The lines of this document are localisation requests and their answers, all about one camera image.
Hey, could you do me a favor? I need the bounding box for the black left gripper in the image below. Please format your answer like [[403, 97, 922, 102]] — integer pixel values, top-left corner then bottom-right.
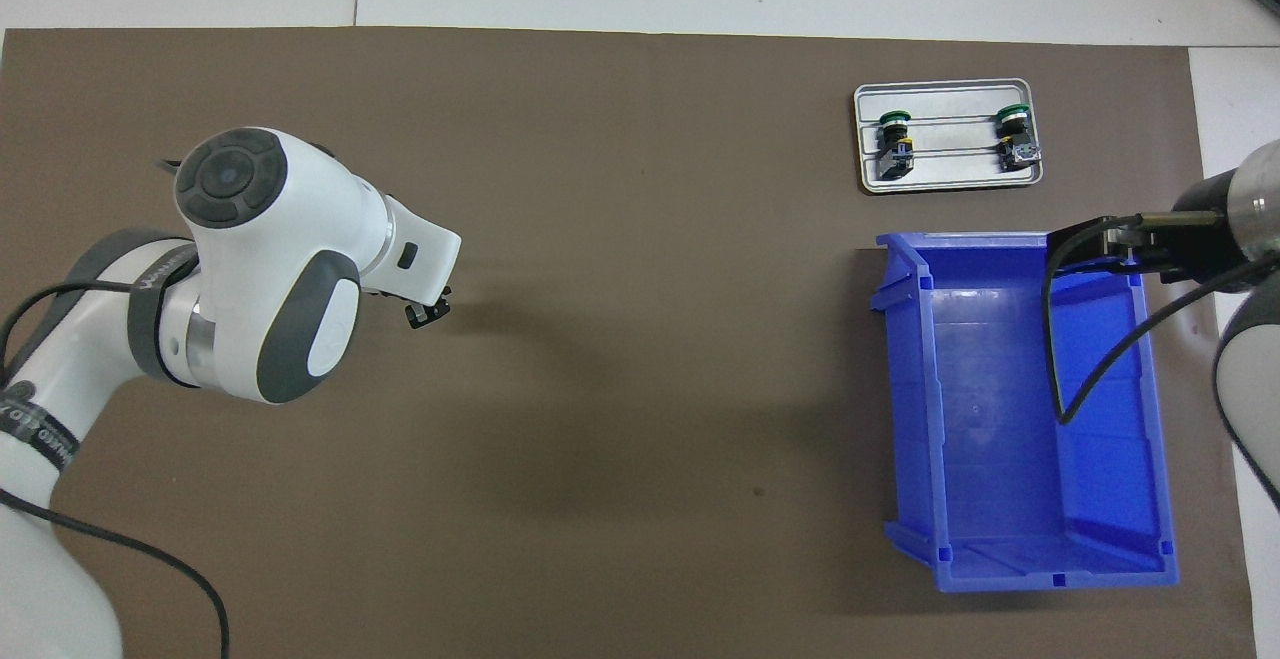
[[365, 284, 454, 330]]

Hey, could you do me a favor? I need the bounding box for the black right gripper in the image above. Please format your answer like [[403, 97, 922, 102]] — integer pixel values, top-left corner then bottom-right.
[[1045, 169, 1251, 285]]

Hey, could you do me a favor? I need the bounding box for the green button with grey block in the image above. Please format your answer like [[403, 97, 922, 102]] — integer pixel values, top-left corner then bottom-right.
[[997, 102, 1041, 173]]

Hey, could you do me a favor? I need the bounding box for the green button with yellow block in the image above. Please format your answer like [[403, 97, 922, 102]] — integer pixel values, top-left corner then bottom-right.
[[878, 109, 918, 180]]

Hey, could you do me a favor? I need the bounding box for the grey metal tray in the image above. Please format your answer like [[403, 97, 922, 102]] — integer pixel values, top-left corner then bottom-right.
[[853, 78, 1044, 195]]

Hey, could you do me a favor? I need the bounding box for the blue plastic storage bin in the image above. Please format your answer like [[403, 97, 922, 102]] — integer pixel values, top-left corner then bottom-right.
[[868, 229, 1181, 593]]

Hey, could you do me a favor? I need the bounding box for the brown table mat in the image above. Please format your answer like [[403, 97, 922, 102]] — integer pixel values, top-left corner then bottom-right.
[[0, 27, 1259, 659]]

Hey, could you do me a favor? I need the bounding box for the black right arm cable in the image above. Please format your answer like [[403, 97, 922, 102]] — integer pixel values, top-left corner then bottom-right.
[[1040, 209, 1280, 427]]

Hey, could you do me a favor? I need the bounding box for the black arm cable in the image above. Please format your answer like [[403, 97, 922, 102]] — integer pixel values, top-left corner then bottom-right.
[[1040, 209, 1280, 427], [0, 282, 233, 659]]

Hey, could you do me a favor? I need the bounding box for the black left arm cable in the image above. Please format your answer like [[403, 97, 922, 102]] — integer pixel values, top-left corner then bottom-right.
[[0, 282, 233, 659]]

